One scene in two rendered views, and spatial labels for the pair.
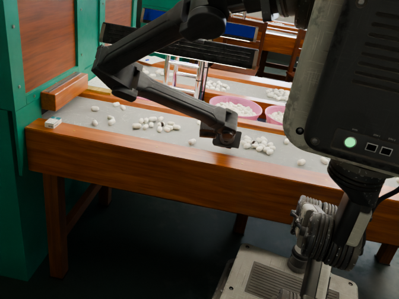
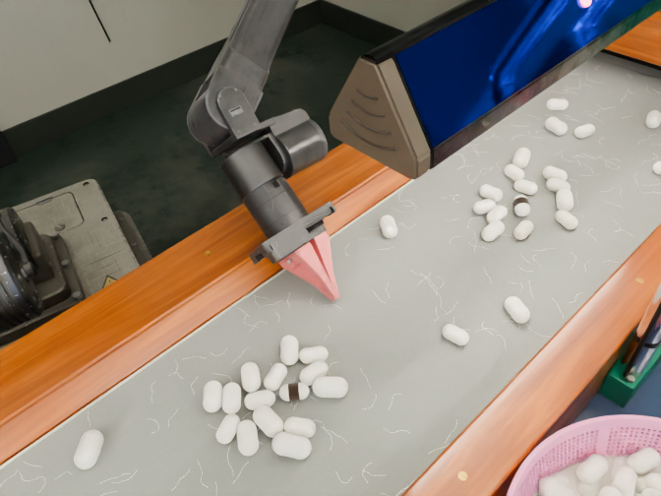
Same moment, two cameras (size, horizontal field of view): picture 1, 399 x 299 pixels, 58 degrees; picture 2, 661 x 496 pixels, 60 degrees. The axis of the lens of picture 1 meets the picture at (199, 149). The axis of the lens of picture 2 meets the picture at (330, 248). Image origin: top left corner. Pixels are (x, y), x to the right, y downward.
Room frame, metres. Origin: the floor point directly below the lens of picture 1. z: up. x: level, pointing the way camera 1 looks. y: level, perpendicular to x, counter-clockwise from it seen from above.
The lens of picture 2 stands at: (1.61, -0.39, 1.27)
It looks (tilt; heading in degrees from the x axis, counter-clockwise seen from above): 45 degrees down; 138
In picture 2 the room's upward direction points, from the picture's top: 6 degrees counter-clockwise
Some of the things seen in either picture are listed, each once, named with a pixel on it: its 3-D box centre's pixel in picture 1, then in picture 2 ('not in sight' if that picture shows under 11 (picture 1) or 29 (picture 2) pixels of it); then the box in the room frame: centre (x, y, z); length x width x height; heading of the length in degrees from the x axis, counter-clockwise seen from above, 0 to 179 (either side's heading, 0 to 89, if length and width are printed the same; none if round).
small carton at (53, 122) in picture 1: (53, 122); not in sight; (1.18, 0.55, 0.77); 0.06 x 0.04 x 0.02; 176
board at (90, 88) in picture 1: (108, 81); not in sight; (1.73, 0.51, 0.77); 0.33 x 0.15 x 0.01; 176
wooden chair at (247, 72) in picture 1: (236, 66); not in sight; (3.66, -0.23, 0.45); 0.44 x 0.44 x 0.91; 79
